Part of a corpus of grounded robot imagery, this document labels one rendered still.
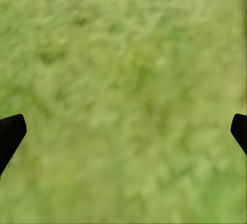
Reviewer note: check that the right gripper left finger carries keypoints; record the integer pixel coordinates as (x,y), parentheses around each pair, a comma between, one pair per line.
(12,131)

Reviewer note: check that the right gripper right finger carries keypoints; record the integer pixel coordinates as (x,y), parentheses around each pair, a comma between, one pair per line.
(239,130)

